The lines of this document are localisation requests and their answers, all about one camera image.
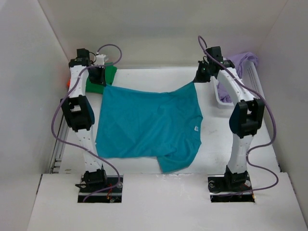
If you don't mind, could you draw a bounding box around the green t shirt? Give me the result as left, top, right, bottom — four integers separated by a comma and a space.
86, 65, 117, 94

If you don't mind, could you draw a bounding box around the teal t shirt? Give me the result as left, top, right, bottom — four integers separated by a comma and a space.
96, 83, 203, 173

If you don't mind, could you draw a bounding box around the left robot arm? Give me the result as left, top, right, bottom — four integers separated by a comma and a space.
61, 48, 107, 193

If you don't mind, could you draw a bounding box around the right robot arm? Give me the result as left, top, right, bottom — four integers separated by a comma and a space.
193, 46, 265, 194

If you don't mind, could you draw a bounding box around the lilac t shirt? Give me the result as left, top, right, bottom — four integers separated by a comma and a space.
217, 52, 259, 103

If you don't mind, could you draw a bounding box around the white laundry basket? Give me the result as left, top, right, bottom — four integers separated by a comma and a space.
211, 60, 265, 109

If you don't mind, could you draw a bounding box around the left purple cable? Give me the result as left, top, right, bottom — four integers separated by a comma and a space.
51, 43, 123, 203

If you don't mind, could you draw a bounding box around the purple cable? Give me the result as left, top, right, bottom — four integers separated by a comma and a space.
51, 43, 123, 203
197, 35, 280, 197

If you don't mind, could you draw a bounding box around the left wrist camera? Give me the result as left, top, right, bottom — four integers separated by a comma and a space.
94, 53, 109, 65

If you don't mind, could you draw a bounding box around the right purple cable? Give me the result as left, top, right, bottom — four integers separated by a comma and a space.
197, 35, 280, 197

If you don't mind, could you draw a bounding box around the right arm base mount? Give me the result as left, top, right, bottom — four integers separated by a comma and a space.
207, 175, 255, 203

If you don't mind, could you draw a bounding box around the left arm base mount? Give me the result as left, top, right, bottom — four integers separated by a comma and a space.
75, 175, 124, 204

